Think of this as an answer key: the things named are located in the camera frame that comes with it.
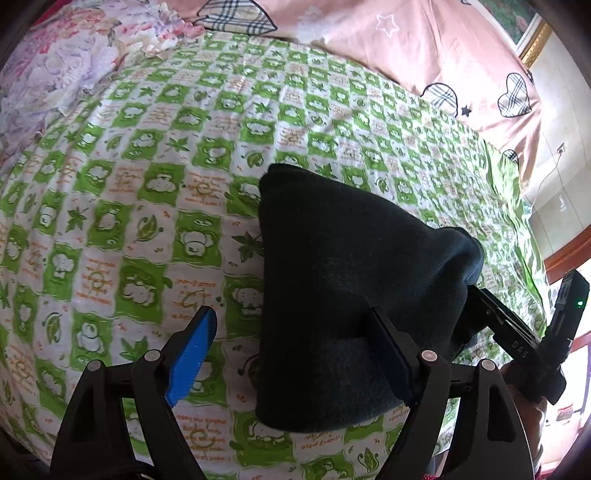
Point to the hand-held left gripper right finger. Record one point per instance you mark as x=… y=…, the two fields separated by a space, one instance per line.
x=392 y=355

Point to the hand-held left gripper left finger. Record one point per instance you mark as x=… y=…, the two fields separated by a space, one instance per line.
x=194 y=350

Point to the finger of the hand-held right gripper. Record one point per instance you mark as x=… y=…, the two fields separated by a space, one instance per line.
x=498 y=318

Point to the black pants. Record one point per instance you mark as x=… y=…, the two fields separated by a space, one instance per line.
x=346 y=295

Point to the person's right hand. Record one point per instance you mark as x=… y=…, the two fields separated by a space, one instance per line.
x=528 y=415

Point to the green checked bed sheet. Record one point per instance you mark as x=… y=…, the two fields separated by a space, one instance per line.
x=138 y=207

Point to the pink heart print quilt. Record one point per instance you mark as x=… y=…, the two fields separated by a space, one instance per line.
x=415 y=50

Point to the gold framed painting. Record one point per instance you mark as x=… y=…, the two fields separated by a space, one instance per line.
x=521 y=23

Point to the purple floral pillow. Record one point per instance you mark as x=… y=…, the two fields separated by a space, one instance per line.
x=60 y=74

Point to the red-brown wooden frame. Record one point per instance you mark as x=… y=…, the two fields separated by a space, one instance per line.
x=570 y=254

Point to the white wall socket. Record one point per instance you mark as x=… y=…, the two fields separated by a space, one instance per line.
x=561 y=147

